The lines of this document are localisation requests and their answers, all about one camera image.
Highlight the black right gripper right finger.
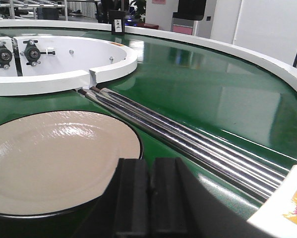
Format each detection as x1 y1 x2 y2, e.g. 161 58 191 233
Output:
150 157 203 238

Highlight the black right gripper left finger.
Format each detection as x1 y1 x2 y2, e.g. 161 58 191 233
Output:
114 159 148 238

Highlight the beige black-rimmed plate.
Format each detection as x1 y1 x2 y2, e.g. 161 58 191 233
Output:
0 111 143 215

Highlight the steel conveyor rollers right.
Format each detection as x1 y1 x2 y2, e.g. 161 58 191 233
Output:
78 87 286 201

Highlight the white outer conveyor rim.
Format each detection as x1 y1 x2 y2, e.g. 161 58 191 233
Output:
0 19 297 92

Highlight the right green bearing block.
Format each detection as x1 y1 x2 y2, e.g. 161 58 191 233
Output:
22 39 56 66

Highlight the green bearing block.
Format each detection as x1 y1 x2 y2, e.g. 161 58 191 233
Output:
22 39 56 66
0 41 13 69

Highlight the black and grey water dispenser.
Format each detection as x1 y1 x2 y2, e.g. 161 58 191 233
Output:
171 0 206 36

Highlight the black sensor box on rim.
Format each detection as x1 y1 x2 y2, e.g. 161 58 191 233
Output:
109 10 125 35

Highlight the left green bearing block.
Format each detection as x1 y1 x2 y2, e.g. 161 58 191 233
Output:
0 41 13 69

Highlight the white inner conveyor ring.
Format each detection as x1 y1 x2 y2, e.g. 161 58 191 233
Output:
0 35 138 97

